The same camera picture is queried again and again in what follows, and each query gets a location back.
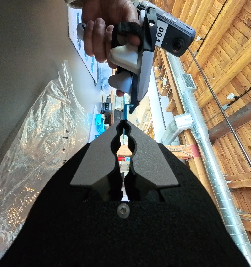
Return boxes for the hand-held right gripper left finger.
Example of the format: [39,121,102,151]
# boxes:
[69,121,124,200]

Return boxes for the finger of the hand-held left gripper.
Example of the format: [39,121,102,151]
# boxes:
[128,51,155,115]

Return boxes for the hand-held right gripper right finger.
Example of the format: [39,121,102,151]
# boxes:
[125,121,179,201]

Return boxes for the small screws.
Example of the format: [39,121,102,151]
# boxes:
[62,129,69,164]

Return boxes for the person's left hand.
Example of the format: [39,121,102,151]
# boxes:
[82,0,142,97]

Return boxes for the white crumpled wrap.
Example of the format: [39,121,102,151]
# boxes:
[99,63,115,96]

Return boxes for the white air vent grille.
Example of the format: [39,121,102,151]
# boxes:
[177,73,197,90]

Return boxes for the white foam tray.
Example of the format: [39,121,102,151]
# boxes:
[88,104,106,144]

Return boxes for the grey timer with green display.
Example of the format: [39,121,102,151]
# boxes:
[101,102,113,115]

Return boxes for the white instruction booklet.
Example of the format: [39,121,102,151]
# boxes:
[68,6,99,87]

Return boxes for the clear plastic bag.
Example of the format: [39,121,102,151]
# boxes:
[0,60,91,253]

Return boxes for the wooden wall shelves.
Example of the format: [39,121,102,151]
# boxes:
[154,48,177,112]

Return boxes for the silver spiral air duct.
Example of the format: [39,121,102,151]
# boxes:
[161,52,251,267]

